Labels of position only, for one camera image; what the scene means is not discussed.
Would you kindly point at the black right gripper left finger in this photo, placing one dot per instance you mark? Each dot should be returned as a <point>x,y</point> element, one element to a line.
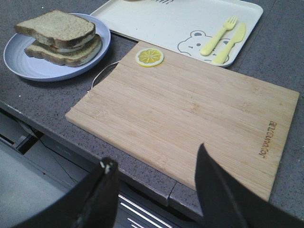
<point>37,201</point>

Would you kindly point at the bamboo cutting board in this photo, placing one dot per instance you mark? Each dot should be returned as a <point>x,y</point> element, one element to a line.
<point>162,114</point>

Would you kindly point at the yellow lemon slice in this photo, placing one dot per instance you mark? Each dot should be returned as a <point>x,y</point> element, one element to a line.
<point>149,57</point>

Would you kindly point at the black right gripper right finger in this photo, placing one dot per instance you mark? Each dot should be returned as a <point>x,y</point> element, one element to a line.
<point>226,203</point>

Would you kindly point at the fried egg toy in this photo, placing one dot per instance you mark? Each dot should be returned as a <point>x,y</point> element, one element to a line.
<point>68,50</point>

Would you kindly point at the metal cutting board handle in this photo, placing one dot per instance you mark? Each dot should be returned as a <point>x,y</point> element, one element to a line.
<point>102,74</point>

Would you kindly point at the yellow plastic fork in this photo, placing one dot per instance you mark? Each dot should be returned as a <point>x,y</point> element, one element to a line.
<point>228,25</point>

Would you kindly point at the cream bear serving tray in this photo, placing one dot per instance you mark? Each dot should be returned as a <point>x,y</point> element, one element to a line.
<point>183,26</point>

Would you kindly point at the bread slice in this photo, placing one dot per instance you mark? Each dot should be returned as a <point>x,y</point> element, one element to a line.
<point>58,28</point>
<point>70,59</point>

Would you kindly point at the light blue round plate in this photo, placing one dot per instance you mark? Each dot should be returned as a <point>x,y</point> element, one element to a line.
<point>41,70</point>

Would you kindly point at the yellow plastic knife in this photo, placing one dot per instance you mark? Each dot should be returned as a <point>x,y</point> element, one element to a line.
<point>221,57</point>

